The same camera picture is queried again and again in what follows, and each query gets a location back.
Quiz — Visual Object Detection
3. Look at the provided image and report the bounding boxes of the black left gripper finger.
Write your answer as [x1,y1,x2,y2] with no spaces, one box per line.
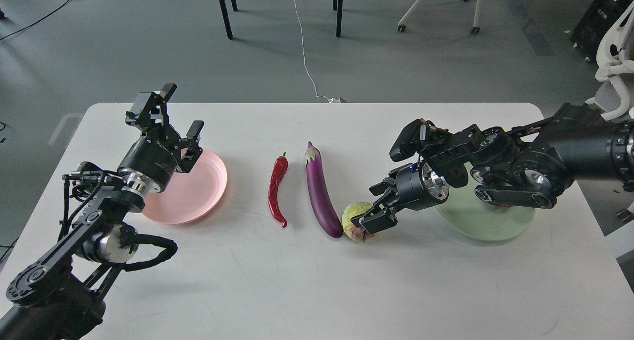
[125,83,177,132]
[184,120,205,152]

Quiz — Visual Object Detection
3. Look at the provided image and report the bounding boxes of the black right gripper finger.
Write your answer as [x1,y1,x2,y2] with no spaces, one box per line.
[369,174,398,196]
[352,205,399,234]

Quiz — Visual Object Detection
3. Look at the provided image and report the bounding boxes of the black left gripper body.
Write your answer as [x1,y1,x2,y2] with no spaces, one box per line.
[117,125,203,193]

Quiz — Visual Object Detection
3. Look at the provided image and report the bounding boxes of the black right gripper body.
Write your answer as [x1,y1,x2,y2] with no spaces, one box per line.
[373,162,450,211]

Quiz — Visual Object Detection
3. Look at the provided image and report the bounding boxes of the yellow green custard apple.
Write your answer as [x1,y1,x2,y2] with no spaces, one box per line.
[340,202,374,241]

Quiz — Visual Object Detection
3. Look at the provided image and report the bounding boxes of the purple eggplant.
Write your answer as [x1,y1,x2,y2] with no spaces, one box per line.
[304,141,343,238]

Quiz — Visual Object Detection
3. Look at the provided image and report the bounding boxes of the red pomegranate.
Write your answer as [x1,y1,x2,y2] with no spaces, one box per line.
[489,202,514,208]

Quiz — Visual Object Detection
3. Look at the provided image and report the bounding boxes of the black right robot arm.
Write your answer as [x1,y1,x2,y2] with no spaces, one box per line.
[351,104,634,234]

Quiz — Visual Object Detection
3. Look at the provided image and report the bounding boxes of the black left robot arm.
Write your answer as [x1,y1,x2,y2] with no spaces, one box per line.
[1,83,204,340]

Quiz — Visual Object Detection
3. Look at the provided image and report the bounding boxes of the pink plate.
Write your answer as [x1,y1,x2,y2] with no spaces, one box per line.
[141,149,228,225]

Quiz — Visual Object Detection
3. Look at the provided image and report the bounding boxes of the green plate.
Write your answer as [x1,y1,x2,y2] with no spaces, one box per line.
[434,176,536,241]

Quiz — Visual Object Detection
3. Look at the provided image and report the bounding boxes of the red chili pepper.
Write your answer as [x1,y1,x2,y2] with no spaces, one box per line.
[267,152,288,228]

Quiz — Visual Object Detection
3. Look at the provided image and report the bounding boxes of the black table legs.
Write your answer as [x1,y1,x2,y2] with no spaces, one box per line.
[215,0,344,40]

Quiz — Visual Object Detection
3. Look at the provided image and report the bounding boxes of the white office chair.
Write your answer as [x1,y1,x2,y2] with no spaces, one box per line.
[585,3,634,121]

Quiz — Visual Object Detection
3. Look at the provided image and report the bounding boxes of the black cabinet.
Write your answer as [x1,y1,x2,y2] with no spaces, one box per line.
[569,0,633,62]

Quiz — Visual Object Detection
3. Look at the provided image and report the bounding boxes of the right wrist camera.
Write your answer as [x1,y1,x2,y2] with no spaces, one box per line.
[389,118,436,162]

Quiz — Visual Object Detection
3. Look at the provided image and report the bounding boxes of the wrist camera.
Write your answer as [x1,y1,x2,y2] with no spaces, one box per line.
[389,118,436,162]
[62,161,107,186]

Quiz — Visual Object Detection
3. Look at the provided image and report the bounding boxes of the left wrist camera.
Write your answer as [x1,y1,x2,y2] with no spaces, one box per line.
[62,161,107,186]

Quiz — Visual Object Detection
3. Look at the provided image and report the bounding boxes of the white cable on floor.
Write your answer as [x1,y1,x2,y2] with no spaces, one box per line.
[285,0,341,104]

